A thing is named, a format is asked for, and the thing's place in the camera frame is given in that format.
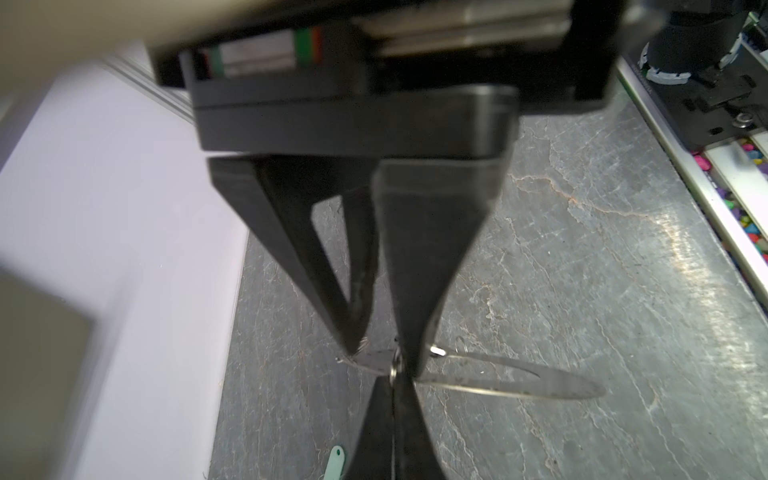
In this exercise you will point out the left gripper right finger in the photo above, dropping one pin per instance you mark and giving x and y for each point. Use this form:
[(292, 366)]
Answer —
[(414, 455)]

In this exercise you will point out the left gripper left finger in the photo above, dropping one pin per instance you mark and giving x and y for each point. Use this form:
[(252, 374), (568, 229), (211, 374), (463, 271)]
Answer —
[(373, 456)]

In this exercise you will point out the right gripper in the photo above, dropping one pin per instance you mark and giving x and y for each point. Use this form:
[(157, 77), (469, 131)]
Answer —
[(412, 79)]

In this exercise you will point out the grey perforated ring disc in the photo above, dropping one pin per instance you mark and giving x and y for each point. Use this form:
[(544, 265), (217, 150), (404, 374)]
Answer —
[(493, 375)]

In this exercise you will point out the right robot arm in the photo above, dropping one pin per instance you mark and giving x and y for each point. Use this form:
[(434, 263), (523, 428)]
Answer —
[(699, 42)]

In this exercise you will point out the mint green key tag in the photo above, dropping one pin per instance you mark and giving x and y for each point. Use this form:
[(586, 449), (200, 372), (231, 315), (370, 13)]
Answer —
[(335, 464)]

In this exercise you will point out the aluminium frame profile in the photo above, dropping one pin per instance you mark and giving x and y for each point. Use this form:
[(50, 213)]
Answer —
[(144, 82)]

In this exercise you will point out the aluminium mounting rail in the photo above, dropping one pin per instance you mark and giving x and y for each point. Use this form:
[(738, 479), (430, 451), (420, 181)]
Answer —
[(746, 256)]

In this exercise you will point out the white wire shelf basket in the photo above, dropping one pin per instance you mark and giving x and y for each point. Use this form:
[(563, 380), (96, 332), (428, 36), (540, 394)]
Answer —
[(44, 343)]

